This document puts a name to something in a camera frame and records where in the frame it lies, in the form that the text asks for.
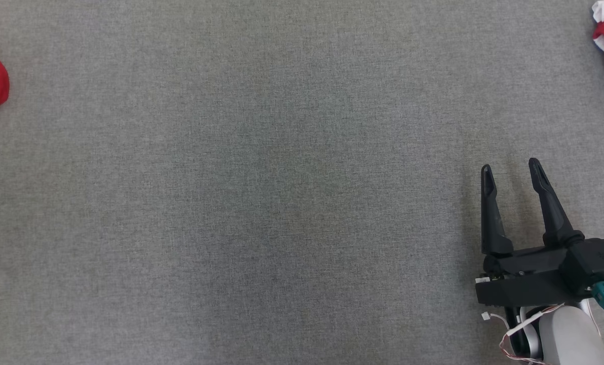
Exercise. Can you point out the grey fabric sofa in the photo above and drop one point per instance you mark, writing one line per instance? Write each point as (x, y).
(261, 182)

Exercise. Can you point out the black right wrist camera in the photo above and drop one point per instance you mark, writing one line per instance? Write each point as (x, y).
(601, 258)

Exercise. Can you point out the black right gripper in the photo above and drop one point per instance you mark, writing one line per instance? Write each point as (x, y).
(530, 281)

